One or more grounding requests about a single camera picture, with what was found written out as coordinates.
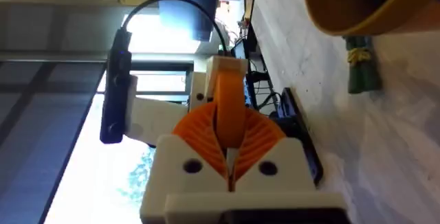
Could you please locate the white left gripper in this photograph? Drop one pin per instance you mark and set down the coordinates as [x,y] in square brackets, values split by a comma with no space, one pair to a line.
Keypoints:
[154,117]

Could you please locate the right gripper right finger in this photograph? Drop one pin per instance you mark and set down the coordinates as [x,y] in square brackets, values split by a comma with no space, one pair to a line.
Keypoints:
[275,176]

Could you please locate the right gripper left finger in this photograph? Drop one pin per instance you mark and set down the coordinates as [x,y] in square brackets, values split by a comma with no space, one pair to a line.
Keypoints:
[178,169]

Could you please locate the green vegetable with yellow tie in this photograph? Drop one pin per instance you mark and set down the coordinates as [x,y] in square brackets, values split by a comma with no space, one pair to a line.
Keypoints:
[363,73]

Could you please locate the yellow bucket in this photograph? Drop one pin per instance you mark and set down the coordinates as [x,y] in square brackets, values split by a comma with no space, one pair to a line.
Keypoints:
[347,7]

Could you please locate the black rail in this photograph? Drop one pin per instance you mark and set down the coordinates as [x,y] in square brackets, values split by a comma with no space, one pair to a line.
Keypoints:
[302,138]

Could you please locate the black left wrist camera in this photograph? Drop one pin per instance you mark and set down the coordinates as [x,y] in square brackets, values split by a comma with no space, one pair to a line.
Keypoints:
[116,90]

